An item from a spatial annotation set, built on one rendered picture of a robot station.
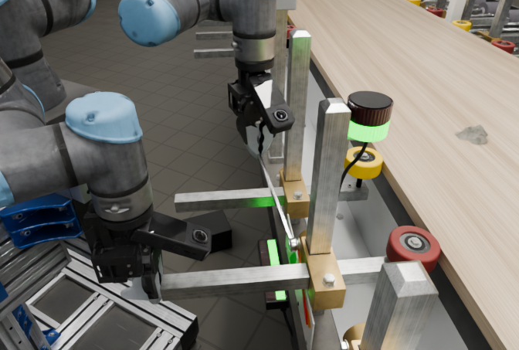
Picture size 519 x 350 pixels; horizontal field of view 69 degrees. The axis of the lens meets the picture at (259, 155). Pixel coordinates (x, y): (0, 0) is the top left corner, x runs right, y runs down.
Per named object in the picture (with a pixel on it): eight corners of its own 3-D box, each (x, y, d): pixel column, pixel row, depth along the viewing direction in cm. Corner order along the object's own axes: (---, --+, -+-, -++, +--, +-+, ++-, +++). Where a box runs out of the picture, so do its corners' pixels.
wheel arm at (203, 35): (196, 42, 187) (195, 32, 185) (196, 39, 190) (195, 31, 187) (283, 39, 191) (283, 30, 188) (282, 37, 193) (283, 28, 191)
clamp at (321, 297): (312, 311, 61) (314, 291, 58) (296, 247, 72) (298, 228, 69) (346, 307, 61) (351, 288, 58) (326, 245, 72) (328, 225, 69)
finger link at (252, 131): (248, 147, 83) (247, 109, 77) (260, 161, 78) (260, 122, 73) (235, 151, 81) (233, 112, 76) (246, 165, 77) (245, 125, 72)
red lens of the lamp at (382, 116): (353, 127, 49) (355, 111, 48) (340, 106, 54) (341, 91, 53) (397, 124, 50) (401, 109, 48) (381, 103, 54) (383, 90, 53)
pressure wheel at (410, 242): (387, 307, 64) (401, 261, 58) (371, 269, 71) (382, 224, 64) (432, 303, 65) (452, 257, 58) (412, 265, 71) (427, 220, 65)
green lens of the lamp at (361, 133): (350, 143, 50) (352, 128, 49) (337, 121, 55) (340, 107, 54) (394, 141, 51) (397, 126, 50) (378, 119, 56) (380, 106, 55)
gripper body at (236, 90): (260, 102, 80) (261, 45, 73) (280, 120, 74) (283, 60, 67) (227, 110, 77) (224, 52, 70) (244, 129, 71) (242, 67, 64)
